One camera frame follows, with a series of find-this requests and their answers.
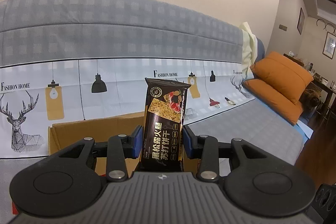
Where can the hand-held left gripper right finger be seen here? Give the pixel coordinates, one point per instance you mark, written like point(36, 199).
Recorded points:
point(187, 144)

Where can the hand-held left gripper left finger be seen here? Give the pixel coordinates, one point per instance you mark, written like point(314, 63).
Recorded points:
point(137, 141)

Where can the dark cracker packet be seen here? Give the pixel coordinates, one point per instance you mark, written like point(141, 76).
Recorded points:
point(162, 134)

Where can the cardboard box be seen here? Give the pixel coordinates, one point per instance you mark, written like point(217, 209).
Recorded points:
point(105, 127)

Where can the light blue sheet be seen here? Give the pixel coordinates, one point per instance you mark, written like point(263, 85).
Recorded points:
point(304, 130)

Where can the orange pillow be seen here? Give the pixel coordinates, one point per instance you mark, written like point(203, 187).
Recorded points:
point(273, 99)
point(281, 74)

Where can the brown furry dog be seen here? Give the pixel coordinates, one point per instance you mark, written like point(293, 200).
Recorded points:
point(311, 99)

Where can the cream cloth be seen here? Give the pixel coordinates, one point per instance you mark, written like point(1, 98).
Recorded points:
point(248, 48)

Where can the blue sofa armrest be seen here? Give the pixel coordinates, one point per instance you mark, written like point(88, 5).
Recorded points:
point(260, 50)

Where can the cluttered wooden side table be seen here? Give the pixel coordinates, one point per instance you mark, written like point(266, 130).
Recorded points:
point(323, 82)

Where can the red packet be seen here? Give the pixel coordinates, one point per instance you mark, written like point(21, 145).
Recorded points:
point(15, 208)

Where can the small dark framed picture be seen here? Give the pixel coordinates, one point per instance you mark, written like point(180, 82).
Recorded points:
point(301, 20)

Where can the wall light switch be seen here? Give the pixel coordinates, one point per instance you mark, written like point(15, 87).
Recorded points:
point(283, 27)

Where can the white framed wall picture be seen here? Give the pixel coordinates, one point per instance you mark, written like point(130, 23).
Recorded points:
point(329, 45)

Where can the wall hooks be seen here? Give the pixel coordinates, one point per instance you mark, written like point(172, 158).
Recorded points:
point(326, 24)

